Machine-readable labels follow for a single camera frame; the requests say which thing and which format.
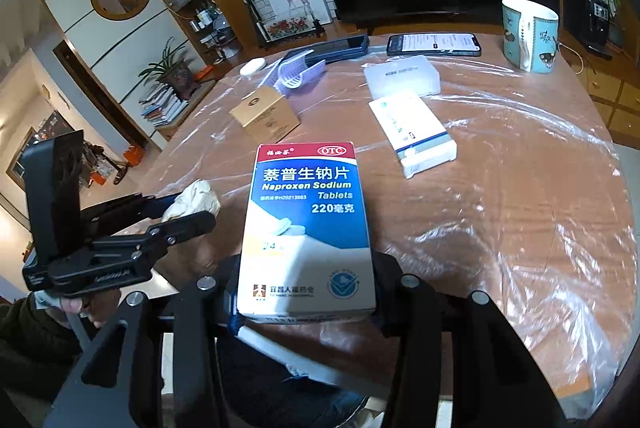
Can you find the blue white medicine box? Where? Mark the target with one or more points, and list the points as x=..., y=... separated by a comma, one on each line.
x=305, y=188

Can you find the black coffee machine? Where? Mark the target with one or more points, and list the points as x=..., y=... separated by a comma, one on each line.
x=592, y=15

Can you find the person's left hand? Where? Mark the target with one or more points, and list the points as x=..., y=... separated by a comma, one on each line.
x=75, y=306

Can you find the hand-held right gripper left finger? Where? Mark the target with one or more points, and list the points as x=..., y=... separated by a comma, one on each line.
x=186, y=308

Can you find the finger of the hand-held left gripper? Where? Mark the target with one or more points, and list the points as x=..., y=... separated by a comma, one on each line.
x=125, y=206
x=185, y=226

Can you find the orange box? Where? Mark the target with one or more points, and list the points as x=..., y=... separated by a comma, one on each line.
x=205, y=72

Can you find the framed floral picture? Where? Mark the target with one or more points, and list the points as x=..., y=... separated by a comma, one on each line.
x=290, y=29

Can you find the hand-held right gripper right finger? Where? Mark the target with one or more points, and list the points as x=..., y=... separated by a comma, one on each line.
x=420, y=308

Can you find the white oval case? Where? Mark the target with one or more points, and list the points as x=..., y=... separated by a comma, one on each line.
x=252, y=66

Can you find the purple white hair roller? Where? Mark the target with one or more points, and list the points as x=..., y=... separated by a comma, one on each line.
x=299, y=74

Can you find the clear plastic pack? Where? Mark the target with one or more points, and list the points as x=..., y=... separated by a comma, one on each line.
x=401, y=76

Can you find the wooden television cabinet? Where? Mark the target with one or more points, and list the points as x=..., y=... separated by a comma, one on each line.
x=610, y=93

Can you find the smartphone with lit screen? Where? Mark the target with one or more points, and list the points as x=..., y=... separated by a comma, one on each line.
x=434, y=44

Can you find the small brown cardboard box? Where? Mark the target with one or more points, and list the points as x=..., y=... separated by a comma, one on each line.
x=265, y=114

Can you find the white tissue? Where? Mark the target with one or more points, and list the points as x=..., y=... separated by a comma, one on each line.
x=197, y=200

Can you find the wooden side table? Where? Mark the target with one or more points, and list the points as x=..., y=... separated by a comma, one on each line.
x=197, y=95

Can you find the tablet in blue case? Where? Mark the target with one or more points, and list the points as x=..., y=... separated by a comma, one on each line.
x=335, y=48

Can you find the potted plant in dark pot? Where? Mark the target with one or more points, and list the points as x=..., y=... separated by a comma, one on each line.
x=177, y=75

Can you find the stack of books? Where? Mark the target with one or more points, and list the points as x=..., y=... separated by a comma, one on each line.
x=162, y=105

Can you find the person's left forearm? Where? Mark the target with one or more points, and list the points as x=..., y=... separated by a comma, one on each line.
x=30, y=348

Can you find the teal bird print mug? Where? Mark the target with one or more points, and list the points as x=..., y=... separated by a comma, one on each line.
x=537, y=38

